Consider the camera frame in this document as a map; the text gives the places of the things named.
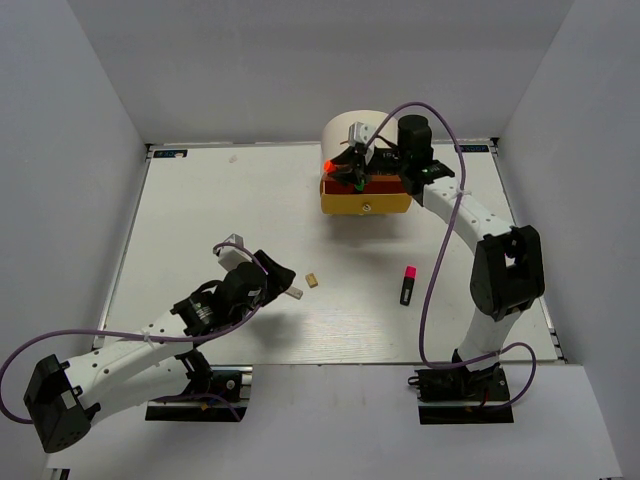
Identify grey eraser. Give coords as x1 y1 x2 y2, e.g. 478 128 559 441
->
285 286 303 300

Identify round cream drawer cabinet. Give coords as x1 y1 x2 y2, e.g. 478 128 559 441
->
320 110 412 215

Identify pink highlighter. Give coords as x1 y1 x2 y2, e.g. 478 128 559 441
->
399 265 417 306

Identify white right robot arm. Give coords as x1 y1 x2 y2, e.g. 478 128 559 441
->
321 110 545 399

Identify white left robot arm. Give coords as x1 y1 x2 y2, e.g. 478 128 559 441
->
24 250 296 453

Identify tan eraser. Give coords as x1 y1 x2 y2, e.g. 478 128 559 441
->
305 273 319 288

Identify blue label right corner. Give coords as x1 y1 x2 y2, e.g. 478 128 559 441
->
454 144 490 153

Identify blue label corner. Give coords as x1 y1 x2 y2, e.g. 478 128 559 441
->
454 144 490 153
153 149 188 159

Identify blue label left corner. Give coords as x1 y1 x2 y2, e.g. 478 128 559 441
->
153 149 188 159

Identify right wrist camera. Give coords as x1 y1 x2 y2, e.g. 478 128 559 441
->
347 121 375 151

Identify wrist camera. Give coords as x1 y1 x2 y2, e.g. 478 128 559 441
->
347 121 375 151
213 234 251 272

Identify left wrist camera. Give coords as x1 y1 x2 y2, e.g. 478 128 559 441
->
213 234 251 272

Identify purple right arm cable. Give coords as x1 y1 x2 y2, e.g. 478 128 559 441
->
369 102 539 411

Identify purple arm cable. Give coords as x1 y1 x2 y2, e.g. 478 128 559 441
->
369 102 539 411
0 242 271 425

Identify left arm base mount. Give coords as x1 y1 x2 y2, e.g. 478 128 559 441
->
145 366 253 423

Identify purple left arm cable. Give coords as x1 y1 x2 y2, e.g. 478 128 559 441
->
0 242 271 425

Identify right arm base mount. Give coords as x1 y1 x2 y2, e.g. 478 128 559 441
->
407 364 514 425

